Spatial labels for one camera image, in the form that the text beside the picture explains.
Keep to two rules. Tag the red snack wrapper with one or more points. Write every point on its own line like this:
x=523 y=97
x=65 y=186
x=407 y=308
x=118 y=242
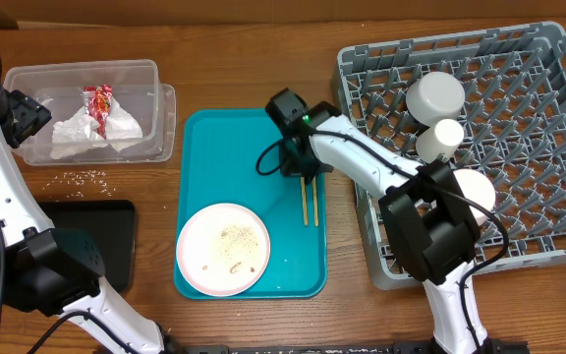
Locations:
x=98 y=102

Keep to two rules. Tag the wooden chopstick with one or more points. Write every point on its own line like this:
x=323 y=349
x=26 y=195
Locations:
x=304 y=201
x=315 y=202

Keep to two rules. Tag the teal serving tray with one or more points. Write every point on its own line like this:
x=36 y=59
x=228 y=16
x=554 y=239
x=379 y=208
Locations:
x=225 y=160

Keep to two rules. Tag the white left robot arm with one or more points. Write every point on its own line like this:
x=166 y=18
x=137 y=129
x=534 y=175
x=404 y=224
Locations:
x=58 y=272

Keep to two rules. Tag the white cup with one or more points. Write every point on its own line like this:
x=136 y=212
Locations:
x=440 y=140

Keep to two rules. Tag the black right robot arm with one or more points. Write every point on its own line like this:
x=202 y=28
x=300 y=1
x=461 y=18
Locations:
x=432 y=221

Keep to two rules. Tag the small pink plate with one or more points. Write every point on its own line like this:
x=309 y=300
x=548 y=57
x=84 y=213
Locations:
x=476 y=187

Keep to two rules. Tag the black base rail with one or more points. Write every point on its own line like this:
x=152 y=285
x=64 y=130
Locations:
x=312 y=349

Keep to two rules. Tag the grey dishwasher rack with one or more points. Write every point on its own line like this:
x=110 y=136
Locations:
x=514 y=119

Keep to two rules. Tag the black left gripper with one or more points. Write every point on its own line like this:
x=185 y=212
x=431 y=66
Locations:
x=30 y=115

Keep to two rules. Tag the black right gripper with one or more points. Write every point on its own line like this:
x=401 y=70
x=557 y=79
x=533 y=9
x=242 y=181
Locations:
x=292 y=166

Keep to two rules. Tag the scattered rice grains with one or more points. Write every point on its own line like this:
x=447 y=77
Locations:
x=79 y=185

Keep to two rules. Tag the large pink plate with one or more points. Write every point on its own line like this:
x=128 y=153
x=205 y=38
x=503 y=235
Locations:
x=223 y=250

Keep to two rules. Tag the black plastic tray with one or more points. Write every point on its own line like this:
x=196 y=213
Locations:
x=112 y=224

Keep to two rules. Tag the white napkin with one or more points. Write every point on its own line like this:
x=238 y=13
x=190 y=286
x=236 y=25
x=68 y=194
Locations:
x=121 y=125
x=75 y=135

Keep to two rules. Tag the clear plastic bin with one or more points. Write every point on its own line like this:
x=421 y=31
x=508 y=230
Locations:
x=137 y=88

